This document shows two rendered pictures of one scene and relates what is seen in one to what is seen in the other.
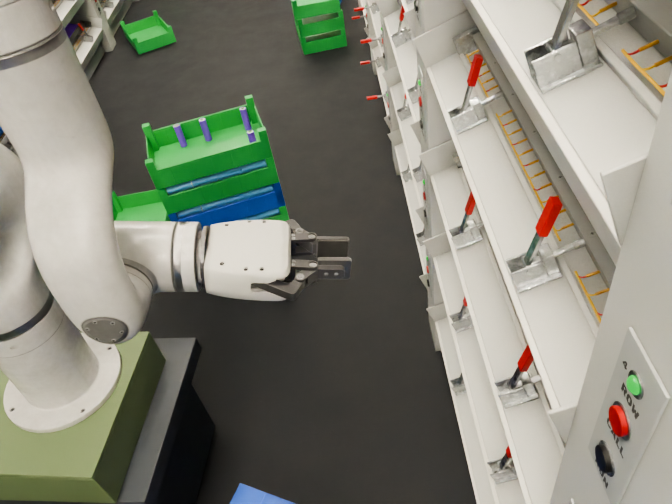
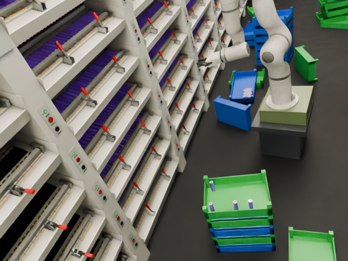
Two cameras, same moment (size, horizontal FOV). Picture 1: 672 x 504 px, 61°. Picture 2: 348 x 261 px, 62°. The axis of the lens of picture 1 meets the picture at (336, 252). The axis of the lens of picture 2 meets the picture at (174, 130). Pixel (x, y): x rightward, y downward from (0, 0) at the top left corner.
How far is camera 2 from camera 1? 2.23 m
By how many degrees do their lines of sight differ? 95
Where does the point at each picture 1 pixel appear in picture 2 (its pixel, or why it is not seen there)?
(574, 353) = (180, 37)
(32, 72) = not seen: hidden behind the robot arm
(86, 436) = not seen: hidden behind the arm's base
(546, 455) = (186, 63)
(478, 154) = (168, 57)
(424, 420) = (199, 146)
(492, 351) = (183, 74)
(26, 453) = not seen: hidden behind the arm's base
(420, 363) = (192, 160)
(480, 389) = (186, 102)
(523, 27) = (165, 19)
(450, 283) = (176, 121)
